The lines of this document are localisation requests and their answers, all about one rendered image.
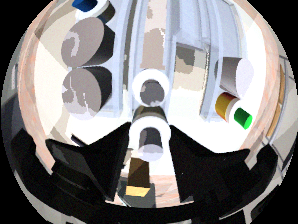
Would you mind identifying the orange-brown block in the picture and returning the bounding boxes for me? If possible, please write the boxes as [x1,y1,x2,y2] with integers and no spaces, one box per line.
[125,157,149,196]

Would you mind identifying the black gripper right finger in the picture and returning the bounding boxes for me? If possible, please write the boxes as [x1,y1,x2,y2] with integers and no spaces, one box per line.
[169,124,250,204]

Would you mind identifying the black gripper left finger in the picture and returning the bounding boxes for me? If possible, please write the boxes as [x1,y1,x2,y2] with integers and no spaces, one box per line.
[45,121,132,202]

